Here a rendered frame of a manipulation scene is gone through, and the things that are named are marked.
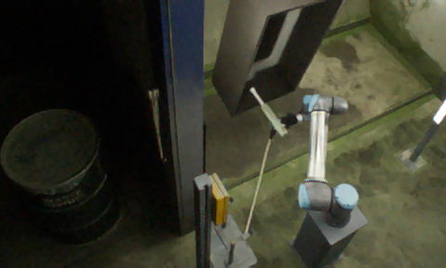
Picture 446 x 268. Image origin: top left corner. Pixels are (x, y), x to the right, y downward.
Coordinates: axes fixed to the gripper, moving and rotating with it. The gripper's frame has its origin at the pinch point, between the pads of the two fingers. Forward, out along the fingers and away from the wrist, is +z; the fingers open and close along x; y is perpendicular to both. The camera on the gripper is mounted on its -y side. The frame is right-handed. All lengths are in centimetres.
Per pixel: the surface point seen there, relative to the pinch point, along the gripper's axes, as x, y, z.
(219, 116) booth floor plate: 54, 52, 7
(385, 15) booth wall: 77, -1, -201
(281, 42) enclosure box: 54, -27, -35
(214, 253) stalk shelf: -71, -21, 95
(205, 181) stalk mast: -65, -104, 111
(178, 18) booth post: -16, -143, 103
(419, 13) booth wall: 41, -34, -196
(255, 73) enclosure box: 52, 1, -16
